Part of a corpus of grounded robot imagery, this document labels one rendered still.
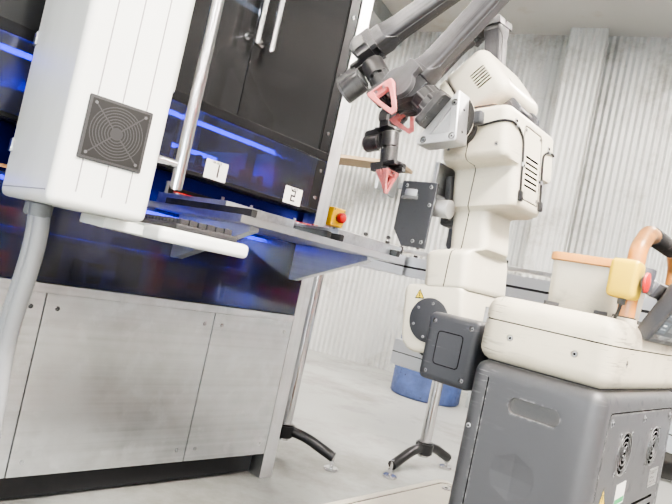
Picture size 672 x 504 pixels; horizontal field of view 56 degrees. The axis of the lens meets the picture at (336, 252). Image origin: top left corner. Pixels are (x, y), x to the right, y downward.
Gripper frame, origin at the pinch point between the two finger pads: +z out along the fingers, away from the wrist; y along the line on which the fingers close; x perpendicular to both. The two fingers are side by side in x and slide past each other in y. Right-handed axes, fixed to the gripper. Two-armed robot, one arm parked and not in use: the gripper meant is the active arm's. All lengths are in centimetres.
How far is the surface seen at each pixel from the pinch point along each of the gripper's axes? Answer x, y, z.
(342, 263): 0.0, 15.5, 23.5
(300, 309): -9, 42, 39
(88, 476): 57, 56, 96
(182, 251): 50, 34, 28
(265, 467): -10, 52, 97
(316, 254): 0.1, 27.8, 20.2
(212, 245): 79, -19, 33
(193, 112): 89, -20, 9
